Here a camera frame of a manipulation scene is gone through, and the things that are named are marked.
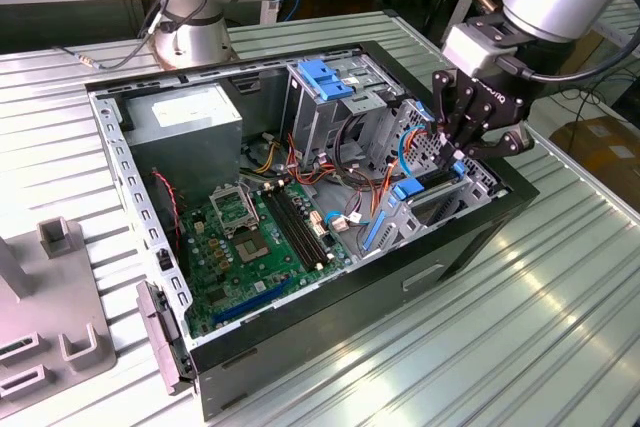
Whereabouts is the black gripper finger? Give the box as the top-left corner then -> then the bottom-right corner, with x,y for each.
431,68 -> 485,169
455,120 -> 535,167

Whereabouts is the hard disk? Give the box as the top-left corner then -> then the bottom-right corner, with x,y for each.
362,159 -> 471,253

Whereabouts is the orange red power wire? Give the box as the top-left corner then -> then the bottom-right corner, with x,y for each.
369,124 -> 444,226

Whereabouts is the grey metal disk bay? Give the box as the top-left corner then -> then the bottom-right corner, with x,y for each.
357,99 -> 511,258

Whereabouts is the brown cardboard box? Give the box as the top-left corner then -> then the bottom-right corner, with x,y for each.
549,115 -> 640,208

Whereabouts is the blue plastic drive latch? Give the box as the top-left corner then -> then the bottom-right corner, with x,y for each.
296,59 -> 355,103

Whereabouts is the metal slat side table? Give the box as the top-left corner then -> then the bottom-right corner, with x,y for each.
589,0 -> 640,58

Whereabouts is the grey optical drive cage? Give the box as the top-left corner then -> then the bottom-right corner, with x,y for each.
279,54 -> 401,163

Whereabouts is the black RAM slot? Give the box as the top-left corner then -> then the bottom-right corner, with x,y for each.
263,187 -> 319,272
277,185 -> 332,266

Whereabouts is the black PC case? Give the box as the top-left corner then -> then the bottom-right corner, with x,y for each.
83,39 -> 541,422

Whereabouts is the metal socket cover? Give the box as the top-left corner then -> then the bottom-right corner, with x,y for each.
208,185 -> 262,238

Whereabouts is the CPU socket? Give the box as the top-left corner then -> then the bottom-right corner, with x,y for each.
232,227 -> 274,267

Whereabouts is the green motherboard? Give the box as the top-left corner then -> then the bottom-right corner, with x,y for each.
179,181 -> 354,338

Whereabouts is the grey power supply unit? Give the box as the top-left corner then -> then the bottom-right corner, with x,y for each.
122,82 -> 245,208

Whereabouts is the blue expansion slot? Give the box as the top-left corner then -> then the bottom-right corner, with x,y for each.
210,276 -> 295,327

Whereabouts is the grey parts rack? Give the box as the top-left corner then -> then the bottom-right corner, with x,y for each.
0,216 -> 119,406

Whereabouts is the black camera cable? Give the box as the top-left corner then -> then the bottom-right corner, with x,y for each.
497,21 -> 640,83

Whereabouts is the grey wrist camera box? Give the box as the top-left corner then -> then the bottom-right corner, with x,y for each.
441,16 -> 521,81

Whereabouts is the blue data wire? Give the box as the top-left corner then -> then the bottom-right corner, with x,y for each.
397,101 -> 436,179

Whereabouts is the red orange wire bundle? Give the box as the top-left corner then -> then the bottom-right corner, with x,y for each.
285,131 -> 346,188

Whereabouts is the short blue wire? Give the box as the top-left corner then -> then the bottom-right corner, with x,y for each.
323,210 -> 354,229

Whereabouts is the yellow black wire bundle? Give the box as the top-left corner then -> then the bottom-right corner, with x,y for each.
247,132 -> 282,174

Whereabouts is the red black fan wire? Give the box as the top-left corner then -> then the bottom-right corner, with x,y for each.
151,169 -> 184,253

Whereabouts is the grey plastic case handle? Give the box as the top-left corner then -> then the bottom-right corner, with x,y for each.
135,280 -> 194,397

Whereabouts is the black cable with metal connector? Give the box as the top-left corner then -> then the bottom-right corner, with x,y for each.
52,11 -> 174,71

